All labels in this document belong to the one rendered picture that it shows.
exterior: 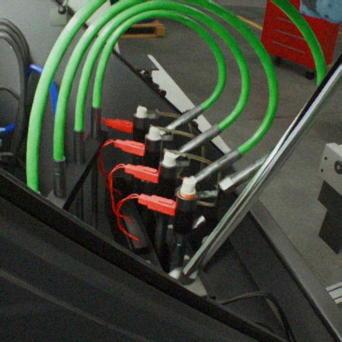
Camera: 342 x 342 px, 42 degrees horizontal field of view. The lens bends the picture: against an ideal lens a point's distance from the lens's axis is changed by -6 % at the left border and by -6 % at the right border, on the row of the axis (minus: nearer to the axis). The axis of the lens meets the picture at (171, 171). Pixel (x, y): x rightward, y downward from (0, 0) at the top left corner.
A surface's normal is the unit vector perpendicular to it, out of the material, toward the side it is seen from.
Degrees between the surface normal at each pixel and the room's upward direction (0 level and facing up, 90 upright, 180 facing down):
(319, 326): 90
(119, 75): 90
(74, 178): 0
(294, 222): 0
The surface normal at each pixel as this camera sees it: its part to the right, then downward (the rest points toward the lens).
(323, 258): 0.10, -0.85
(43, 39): 0.30, 0.53
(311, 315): -0.95, 0.08
